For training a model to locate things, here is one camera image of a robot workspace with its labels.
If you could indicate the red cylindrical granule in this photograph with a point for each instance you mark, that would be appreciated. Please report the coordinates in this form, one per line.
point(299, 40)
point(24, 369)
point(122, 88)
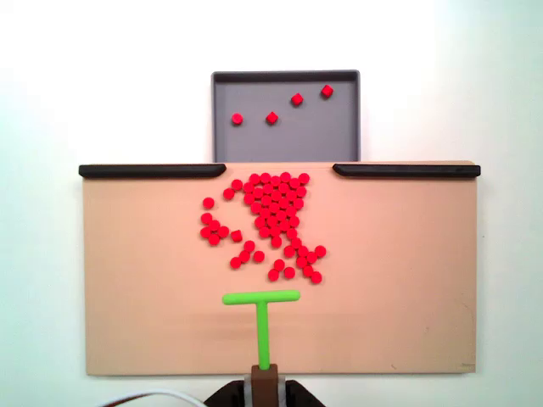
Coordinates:
point(320, 251)
point(205, 232)
point(236, 119)
point(214, 239)
point(258, 256)
point(316, 277)
point(283, 203)
point(303, 251)
point(311, 256)
point(235, 263)
point(276, 241)
point(301, 192)
point(290, 211)
point(284, 186)
point(308, 270)
point(264, 232)
point(291, 233)
point(289, 272)
point(256, 207)
point(248, 187)
point(285, 176)
point(326, 91)
point(285, 220)
point(266, 199)
point(265, 177)
point(229, 193)
point(206, 218)
point(301, 261)
point(275, 232)
point(271, 222)
point(258, 191)
point(265, 213)
point(237, 184)
point(223, 231)
point(291, 195)
point(215, 224)
point(298, 204)
point(279, 265)
point(295, 221)
point(274, 274)
point(268, 188)
point(303, 178)
point(274, 207)
point(275, 179)
point(249, 198)
point(254, 178)
point(244, 255)
point(276, 195)
point(236, 235)
point(259, 222)
point(208, 202)
point(297, 99)
point(296, 243)
point(272, 118)
point(249, 246)
point(281, 228)
point(289, 252)
point(294, 183)
point(278, 216)

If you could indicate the beige board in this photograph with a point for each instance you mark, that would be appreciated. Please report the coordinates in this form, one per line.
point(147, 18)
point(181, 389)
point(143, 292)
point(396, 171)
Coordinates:
point(382, 275)

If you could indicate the grey tray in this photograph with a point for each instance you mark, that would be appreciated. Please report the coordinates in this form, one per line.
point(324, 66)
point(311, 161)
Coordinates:
point(254, 144)

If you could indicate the black rail strip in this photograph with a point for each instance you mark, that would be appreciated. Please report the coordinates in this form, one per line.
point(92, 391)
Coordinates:
point(407, 171)
point(148, 171)

